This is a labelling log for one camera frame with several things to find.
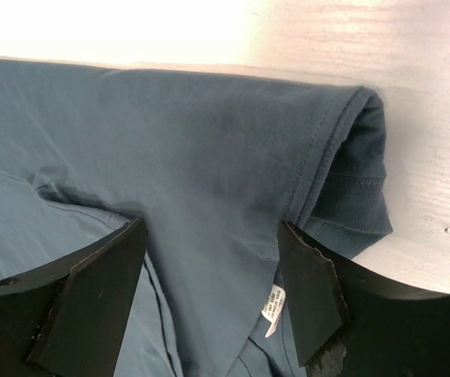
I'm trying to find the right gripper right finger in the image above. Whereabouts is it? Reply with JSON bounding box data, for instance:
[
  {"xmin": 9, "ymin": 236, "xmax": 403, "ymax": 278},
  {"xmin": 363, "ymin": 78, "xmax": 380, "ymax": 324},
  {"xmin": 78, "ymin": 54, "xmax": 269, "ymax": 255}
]
[{"xmin": 277, "ymin": 222, "xmax": 450, "ymax": 376}]

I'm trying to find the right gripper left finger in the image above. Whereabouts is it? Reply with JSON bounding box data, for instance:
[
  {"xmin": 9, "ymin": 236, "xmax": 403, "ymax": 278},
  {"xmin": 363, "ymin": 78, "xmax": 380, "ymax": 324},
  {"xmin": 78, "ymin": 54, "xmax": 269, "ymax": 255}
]
[{"xmin": 0, "ymin": 219, "xmax": 148, "ymax": 377}]

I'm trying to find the blue t shirt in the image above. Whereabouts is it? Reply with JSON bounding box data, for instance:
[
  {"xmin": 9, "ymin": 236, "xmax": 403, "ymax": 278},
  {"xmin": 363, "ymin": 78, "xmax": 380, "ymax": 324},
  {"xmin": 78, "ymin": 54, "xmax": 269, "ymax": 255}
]
[{"xmin": 0, "ymin": 60, "xmax": 392, "ymax": 376}]

